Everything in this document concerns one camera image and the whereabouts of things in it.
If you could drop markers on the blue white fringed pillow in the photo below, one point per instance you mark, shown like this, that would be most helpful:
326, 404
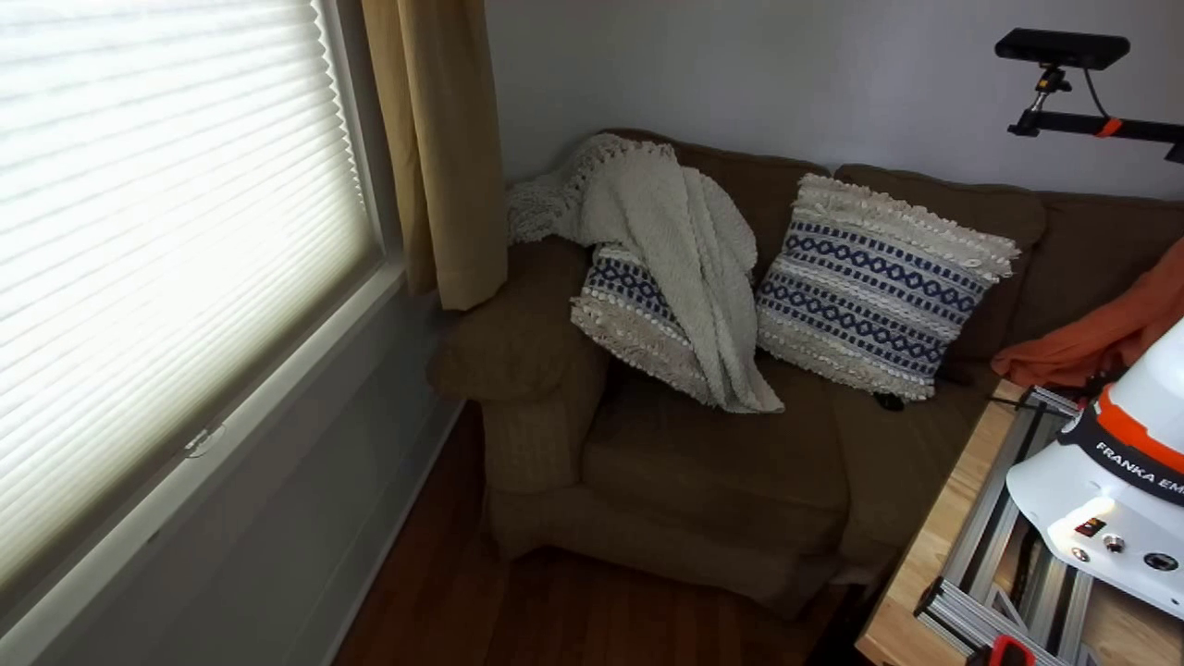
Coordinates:
872, 290
647, 319

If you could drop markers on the aluminium frame rails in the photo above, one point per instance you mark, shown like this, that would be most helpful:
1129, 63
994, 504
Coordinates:
1002, 573

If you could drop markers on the white pleated window blind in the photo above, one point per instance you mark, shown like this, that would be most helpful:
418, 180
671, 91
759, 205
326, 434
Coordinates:
174, 205

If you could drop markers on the olive green fabric sofa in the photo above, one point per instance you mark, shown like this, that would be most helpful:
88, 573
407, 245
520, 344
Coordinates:
594, 456

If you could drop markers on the beige window curtain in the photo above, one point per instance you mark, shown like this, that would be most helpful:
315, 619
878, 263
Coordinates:
437, 103

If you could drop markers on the red black clamp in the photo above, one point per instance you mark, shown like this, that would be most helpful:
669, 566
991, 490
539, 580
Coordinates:
1006, 654

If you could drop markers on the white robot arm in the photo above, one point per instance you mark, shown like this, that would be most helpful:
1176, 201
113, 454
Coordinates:
1109, 490

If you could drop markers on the white throw blanket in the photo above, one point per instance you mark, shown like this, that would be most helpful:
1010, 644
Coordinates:
680, 218

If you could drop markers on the orange blanket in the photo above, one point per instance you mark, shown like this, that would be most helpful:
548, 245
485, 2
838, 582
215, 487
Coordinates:
1109, 338

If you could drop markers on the black camera on mount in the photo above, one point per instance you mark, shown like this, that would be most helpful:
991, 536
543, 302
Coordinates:
1057, 54

